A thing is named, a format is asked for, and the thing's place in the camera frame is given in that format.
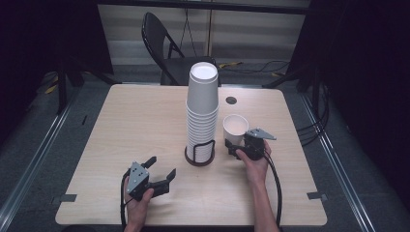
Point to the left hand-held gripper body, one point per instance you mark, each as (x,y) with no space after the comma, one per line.
(137,179)

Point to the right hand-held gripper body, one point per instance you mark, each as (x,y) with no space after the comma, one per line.
(254,145)

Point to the single white paper cup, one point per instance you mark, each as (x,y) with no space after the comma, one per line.
(235,127)

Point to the dark round cup holder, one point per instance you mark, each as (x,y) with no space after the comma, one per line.
(199,162)

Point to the stack of white paper cups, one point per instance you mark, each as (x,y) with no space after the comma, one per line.
(202,116)

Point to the person's right hand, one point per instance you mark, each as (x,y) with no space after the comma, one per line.
(257,169)

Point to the person's left hand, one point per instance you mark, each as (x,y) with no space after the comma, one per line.
(137,211)

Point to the dark round table grommet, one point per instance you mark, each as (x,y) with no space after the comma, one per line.
(231,100)

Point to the grey tape strip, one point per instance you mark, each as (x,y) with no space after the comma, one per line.
(316,195)
(68,197)

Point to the black metal stand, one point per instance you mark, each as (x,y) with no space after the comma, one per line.
(290,77)
(63,87)

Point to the black folding chair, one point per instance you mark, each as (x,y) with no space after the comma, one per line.
(161,48)

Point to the yellow floor tape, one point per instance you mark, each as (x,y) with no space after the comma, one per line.
(51,89)

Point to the metal floor rail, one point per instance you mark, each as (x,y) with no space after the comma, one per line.
(338,161)
(35,154)

